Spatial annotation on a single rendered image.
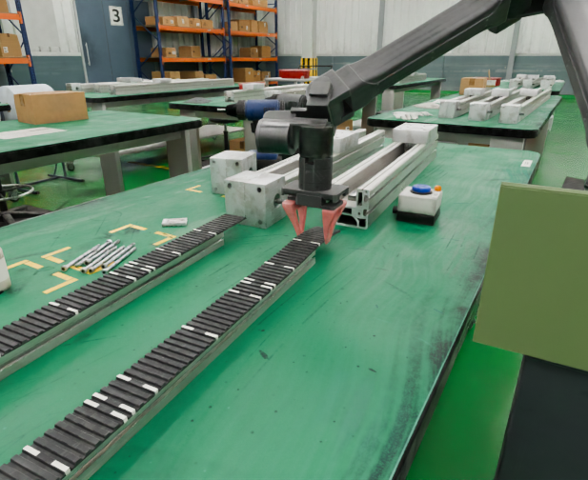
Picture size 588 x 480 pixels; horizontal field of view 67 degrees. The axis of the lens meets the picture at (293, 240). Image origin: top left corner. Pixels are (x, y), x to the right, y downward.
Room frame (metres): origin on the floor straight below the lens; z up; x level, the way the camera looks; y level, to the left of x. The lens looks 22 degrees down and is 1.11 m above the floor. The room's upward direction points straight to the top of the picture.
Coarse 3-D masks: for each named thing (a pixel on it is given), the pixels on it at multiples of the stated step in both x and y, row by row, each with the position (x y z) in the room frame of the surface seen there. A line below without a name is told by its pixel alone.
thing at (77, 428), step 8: (72, 416) 0.31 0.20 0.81; (56, 424) 0.30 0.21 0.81; (64, 424) 0.30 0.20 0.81; (72, 424) 0.30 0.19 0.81; (80, 424) 0.30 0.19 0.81; (88, 424) 0.30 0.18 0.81; (64, 432) 0.29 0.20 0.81; (72, 432) 0.29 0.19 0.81; (80, 432) 0.29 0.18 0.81; (88, 432) 0.29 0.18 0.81; (96, 432) 0.29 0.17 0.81; (104, 432) 0.29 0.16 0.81; (80, 440) 0.29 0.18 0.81; (88, 440) 0.28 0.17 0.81; (96, 440) 0.28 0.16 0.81; (104, 440) 0.29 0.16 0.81; (96, 448) 0.28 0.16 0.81
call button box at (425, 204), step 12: (408, 192) 0.94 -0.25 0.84; (420, 192) 0.93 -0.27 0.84; (432, 192) 0.93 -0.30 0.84; (408, 204) 0.91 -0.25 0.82; (420, 204) 0.90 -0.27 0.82; (432, 204) 0.89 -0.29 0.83; (396, 216) 0.92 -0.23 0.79; (408, 216) 0.91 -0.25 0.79; (420, 216) 0.90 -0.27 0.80; (432, 216) 0.89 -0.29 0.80
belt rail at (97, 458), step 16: (304, 272) 0.66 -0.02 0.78; (288, 288) 0.61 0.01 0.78; (256, 304) 0.53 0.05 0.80; (272, 304) 0.56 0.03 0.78; (240, 320) 0.49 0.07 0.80; (224, 336) 0.46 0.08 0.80; (208, 352) 0.44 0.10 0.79; (192, 368) 0.41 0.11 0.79; (176, 384) 0.38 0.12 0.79; (160, 400) 0.36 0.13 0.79; (144, 416) 0.34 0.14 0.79; (128, 432) 0.32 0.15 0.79; (112, 448) 0.30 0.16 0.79; (80, 464) 0.27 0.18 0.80; (96, 464) 0.28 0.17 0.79
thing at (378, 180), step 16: (400, 144) 1.40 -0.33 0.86; (416, 144) 1.38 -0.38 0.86; (432, 144) 1.53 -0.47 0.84; (368, 160) 1.15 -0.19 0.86; (384, 160) 1.24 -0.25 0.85; (400, 160) 1.15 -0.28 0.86; (416, 160) 1.28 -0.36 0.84; (432, 160) 1.52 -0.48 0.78; (352, 176) 0.99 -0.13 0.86; (368, 176) 1.11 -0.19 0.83; (384, 176) 0.98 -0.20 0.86; (400, 176) 1.11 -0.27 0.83; (416, 176) 1.30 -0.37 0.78; (352, 192) 0.95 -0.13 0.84; (368, 192) 0.87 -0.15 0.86; (384, 192) 0.98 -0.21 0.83; (400, 192) 1.12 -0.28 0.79; (352, 208) 0.88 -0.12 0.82; (368, 208) 0.87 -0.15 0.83; (384, 208) 0.99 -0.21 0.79; (336, 224) 0.90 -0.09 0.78; (352, 224) 0.89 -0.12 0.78; (368, 224) 0.87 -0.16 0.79
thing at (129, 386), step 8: (120, 376) 0.36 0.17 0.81; (112, 384) 0.35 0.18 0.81; (120, 384) 0.35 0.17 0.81; (128, 384) 0.36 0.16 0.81; (136, 384) 0.35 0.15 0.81; (144, 384) 0.35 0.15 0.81; (128, 392) 0.34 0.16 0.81; (136, 392) 0.34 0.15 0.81; (144, 392) 0.34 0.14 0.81; (152, 392) 0.34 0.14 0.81; (144, 400) 0.33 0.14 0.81
